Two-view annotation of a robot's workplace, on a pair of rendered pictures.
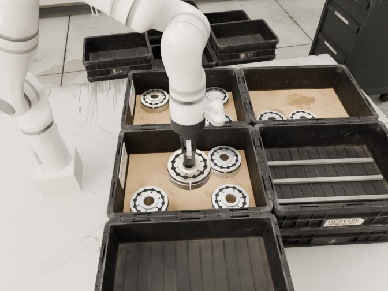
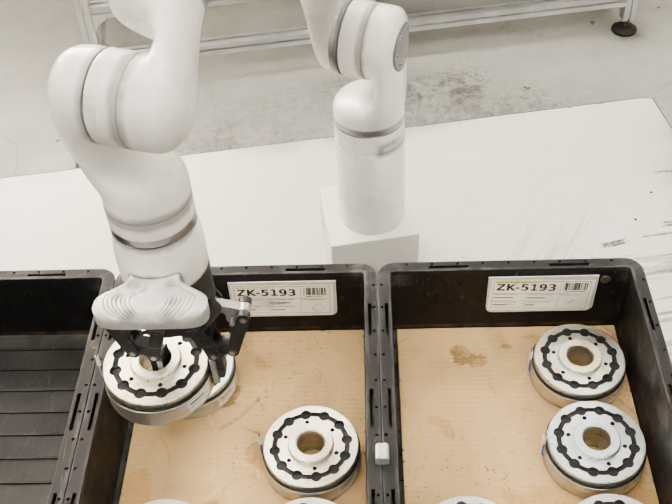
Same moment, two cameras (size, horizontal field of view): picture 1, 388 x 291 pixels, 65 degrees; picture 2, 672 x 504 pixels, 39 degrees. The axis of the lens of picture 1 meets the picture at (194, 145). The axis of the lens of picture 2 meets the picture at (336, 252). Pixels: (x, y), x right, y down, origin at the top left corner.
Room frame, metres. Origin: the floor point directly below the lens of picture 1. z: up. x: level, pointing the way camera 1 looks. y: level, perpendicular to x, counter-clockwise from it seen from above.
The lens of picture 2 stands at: (0.68, -0.53, 1.72)
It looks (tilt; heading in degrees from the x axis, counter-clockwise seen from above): 46 degrees down; 96
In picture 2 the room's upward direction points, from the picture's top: 3 degrees counter-clockwise
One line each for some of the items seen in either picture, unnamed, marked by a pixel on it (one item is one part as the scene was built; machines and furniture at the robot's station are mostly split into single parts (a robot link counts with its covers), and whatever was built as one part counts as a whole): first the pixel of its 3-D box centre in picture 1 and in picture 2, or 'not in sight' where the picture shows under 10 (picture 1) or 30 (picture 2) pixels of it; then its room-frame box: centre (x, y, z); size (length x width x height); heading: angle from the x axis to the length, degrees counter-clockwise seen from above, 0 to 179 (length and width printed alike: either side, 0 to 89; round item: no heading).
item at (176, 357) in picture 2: (189, 163); (155, 359); (0.45, 0.01, 1.01); 0.05 x 0.05 x 0.01
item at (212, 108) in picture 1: (196, 101); (154, 253); (0.48, -0.01, 1.18); 0.11 x 0.09 x 0.06; 93
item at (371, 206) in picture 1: (333, 161); not in sight; (0.53, -0.38, 0.92); 0.40 x 0.30 x 0.02; 93
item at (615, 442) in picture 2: not in sight; (596, 439); (0.89, 0.04, 0.86); 0.05 x 0.05 x 0.01
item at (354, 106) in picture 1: (298, 104); not in sight; (0.83, -0.37, 0.87); 0.40 x 0.30 x 0.11; 93
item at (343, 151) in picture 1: (327, 173); not in sight; (0.53, -0.38, 0.87); 0.40 x 0.30 x 0.11; 93
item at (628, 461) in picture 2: not in sight; (595, 442); (0.89, 0.04, 0.86); 0.10 x 0.10 x 0.01
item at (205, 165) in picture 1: (189, 164); (156, 362); (0.45, 0.01, 1.01); 0.10 x 0.10 x 0.01
